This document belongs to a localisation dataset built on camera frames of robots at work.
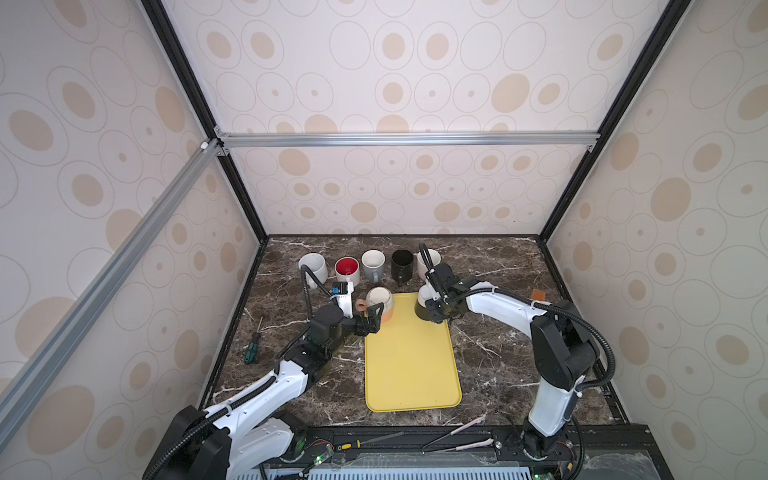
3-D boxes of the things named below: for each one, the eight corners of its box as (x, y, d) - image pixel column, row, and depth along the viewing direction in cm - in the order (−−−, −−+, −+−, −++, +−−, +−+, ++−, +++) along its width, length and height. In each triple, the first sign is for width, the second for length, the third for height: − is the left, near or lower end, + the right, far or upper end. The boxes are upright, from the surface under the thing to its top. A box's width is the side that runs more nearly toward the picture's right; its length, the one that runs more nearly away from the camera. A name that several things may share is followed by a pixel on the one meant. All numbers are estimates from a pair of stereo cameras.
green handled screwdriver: (246, 364, 89) (242, 361, 87) (259, 321, 98) (256, 317, 96) (254, 364, 89) (250, 361, 87) (266, 321, 98) (264, 317, 96)
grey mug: (362, 290, 106) (360, 273, 98) (363, 266, 113) (362, 249, 105) (386, 290, 106) (385, 273, 98) (386, 266, 113) (386, 249, 105)
